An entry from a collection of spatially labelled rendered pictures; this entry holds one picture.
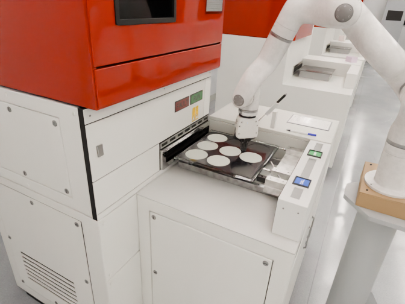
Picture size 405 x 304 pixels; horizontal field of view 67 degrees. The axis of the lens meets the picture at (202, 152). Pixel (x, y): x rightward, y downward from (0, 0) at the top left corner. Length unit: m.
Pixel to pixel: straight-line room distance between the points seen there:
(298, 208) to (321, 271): 1.25
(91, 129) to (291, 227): 0.70
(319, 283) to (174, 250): 1.12
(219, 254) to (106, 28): 0.82
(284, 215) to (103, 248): 0.65
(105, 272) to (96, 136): 0.55
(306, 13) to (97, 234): 1.05
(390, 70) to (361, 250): 0.74
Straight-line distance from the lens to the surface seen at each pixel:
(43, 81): 1.04
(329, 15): 1.13
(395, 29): 13.55
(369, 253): 1.52
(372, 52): 1.20
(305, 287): 2.10
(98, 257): 1.26
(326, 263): 2.29
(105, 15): 0.90
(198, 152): 1.37
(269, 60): 1.24
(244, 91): 1.21
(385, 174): 1.35
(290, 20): 1.20
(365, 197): 1.34
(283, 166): 1.38
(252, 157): 1.37
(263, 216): 1.15
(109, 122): 1.02
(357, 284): 1.64
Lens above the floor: 1.51
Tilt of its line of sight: 26 degrees down
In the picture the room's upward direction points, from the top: 3 degrees clockwise
